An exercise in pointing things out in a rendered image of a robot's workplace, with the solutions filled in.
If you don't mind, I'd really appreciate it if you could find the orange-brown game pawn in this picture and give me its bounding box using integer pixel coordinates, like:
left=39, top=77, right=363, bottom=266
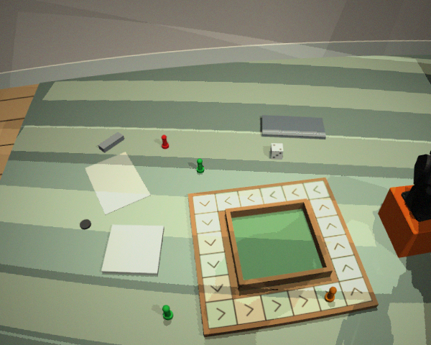
left=324, top=287, right=337, bottom=302

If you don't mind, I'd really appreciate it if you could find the red pawn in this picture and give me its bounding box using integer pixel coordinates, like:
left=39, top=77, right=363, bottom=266
left=162, top=134, right=169, bottom=149

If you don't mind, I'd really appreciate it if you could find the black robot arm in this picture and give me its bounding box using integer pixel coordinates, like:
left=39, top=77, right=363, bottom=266
left=402, top=151, right=431, bottom=222

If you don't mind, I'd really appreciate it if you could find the green pawn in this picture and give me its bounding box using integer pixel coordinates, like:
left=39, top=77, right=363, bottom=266
left=162, top=305, right=173, bottom=320
left=197, top=159, right=204, bottom=173

